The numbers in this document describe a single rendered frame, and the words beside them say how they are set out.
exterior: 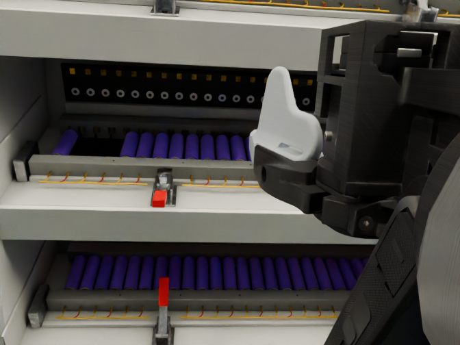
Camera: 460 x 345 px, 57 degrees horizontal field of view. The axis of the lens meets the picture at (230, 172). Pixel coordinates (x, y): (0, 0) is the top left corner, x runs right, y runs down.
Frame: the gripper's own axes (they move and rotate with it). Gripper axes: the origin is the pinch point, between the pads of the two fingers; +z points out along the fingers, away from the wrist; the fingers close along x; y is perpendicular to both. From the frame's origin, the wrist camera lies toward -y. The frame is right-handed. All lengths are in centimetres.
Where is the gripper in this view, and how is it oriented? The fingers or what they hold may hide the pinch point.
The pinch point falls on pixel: (324, 148)
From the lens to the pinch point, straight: 30.2
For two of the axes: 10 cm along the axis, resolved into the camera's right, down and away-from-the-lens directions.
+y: 0.5, -9.7, -2.6
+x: -10.0, -0.3, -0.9
